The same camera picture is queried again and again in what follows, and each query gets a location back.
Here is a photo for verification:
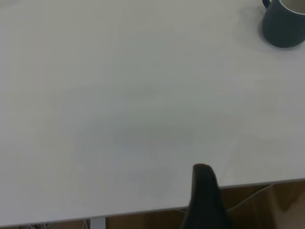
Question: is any white cable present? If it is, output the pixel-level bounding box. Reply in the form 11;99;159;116
226;183;275;213

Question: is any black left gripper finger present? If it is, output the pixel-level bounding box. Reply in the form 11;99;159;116
180;163;235;229

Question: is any white table leg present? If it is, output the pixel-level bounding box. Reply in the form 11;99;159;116
90;216;107;229

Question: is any dark blue ceramic mug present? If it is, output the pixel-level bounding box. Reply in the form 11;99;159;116
261;0;305;48

